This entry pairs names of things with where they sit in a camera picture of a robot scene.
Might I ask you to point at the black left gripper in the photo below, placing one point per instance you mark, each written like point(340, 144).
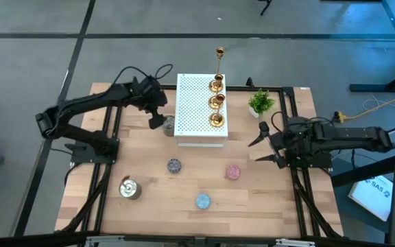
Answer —
point(153, 97)

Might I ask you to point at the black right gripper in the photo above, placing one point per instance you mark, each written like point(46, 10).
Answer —
point(279, 144)

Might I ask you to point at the pink patterned round tin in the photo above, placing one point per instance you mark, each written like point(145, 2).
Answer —
point(233, 172)

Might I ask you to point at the dark red patterned round tin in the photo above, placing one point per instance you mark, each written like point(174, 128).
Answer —
point(174, 165)

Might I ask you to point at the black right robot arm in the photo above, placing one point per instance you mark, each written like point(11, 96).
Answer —
point(355, 135)

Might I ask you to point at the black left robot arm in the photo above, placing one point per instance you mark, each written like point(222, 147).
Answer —
point(81, 101)

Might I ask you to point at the white perforated metal riser shelf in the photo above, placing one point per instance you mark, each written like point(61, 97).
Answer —
point(194, 103)

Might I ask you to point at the small green potted plant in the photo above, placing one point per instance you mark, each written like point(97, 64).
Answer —
point(261, 101)

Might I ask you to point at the black support beam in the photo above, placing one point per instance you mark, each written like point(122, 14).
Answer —
point(372, 169)

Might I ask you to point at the white printed sign box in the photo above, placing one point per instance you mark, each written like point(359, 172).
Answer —
point(372, 199)

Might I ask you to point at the black tripod leg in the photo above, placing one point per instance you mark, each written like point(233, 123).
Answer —
point(265, 7)

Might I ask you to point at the black crossbar with silver brackets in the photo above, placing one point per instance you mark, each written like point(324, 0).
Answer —
point(29, 240)

